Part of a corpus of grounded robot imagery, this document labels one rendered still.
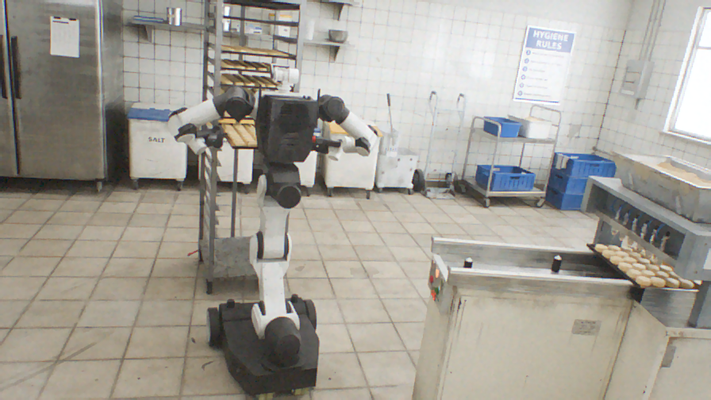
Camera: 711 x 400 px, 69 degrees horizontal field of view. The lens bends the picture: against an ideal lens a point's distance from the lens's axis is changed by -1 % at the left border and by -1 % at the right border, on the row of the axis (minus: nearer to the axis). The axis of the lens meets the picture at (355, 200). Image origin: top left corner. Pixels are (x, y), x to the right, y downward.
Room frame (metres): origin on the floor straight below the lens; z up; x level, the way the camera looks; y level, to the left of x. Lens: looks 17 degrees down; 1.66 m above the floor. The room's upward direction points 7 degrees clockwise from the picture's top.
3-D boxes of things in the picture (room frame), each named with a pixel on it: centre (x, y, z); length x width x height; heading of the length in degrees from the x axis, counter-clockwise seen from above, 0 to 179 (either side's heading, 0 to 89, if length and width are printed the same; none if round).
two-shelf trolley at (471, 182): (5.94, -1.70, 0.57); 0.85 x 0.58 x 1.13; 111
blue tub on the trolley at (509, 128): (5.84, -1.51, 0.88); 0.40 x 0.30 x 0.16; 18
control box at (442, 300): (1.89, -0.37, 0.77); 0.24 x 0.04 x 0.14; 6
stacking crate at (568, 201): (6.10, -2.63, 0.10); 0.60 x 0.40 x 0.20; 102
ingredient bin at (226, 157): (5.25, 1.39, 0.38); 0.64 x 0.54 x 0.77; 15
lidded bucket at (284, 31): (5.57, 0.97, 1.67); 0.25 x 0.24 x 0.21; 105
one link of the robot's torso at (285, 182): (2.34, 0.35, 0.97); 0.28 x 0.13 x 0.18; 23
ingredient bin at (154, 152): (5.09, 2.01, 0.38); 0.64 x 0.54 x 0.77; 17
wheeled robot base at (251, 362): (2.32, 0.34, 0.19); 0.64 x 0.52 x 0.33; 23
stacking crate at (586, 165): (6.10, -2.63, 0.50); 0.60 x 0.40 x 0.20; 107
